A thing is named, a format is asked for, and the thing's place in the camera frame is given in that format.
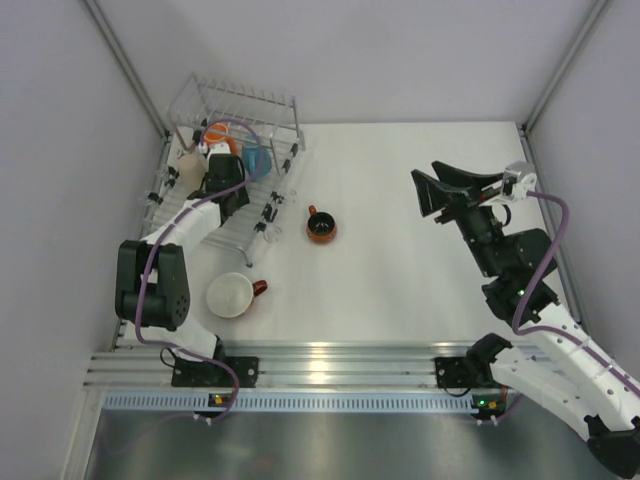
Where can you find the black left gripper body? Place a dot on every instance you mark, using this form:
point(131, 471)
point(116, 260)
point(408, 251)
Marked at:
point(220, 163)

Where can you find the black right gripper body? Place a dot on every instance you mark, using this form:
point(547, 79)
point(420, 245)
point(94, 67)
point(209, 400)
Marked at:
point(461, 201)

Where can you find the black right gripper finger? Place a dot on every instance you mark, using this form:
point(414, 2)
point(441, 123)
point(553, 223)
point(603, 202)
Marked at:
point(450, 179)
point(434, 195)

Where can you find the beige handleless cup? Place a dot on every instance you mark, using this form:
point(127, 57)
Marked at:
point(191, 171)

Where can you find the orange mug black handle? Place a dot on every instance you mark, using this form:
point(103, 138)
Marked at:
point(218, 133)

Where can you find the blue mug white interior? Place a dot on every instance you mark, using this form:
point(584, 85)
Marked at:
point(256, 159)

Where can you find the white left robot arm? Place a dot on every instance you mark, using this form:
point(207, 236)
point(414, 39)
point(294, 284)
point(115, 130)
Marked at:
point(152, 286)

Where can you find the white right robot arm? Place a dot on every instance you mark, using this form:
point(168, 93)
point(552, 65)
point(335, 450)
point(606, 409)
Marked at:
point(589, 391)

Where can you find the brown mug black interior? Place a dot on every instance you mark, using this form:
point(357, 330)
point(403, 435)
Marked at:
point(321, 227)

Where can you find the red mug white interior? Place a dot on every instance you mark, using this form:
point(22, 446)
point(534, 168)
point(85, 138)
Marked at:
point(231, 295)

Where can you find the silver wire dish rack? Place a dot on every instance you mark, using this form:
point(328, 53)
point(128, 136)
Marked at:
point(273, 117)

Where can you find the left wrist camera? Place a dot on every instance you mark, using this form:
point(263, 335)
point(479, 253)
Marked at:
point(218, 148)

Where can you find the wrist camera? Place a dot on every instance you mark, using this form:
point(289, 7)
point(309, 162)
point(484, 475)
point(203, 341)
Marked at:
point(519, 179)
point(218, 148)

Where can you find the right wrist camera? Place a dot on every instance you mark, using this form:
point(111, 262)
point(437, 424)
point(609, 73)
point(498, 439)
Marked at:
point(519, 179)

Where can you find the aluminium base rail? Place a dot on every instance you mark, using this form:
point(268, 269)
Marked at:
point(291, 365)

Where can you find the perforated grey cable duct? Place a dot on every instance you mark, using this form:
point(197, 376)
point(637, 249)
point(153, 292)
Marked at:
point(272, 402)

